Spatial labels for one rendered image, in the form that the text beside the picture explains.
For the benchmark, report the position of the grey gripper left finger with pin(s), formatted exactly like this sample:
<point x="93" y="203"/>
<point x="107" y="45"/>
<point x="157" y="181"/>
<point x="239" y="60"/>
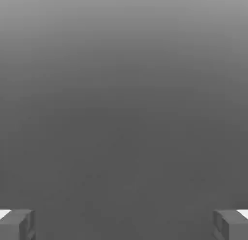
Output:
<point x="13" y="224"/>

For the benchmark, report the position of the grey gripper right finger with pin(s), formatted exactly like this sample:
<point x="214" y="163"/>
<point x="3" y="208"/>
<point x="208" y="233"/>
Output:
<point x="232" y="225"/>

